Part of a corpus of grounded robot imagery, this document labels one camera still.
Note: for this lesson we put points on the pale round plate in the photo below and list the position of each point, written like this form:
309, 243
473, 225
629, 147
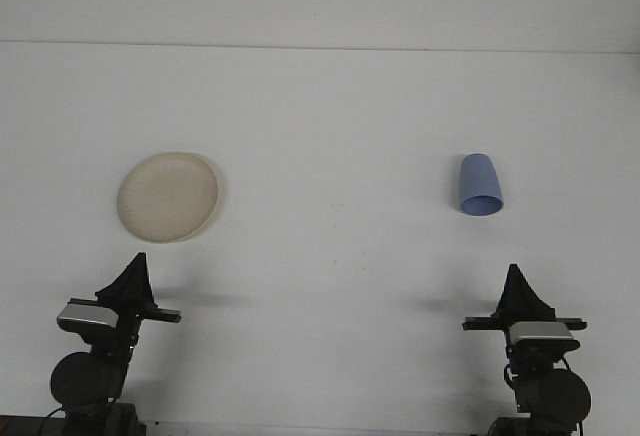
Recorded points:
170, 196

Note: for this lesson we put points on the pale blue cup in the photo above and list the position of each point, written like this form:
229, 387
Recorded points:
477, 181

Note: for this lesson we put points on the dark robot platform edge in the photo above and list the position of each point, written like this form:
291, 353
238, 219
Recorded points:
25, 428

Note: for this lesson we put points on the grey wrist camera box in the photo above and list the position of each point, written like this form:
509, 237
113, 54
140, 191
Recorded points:
542, 332
85, 315

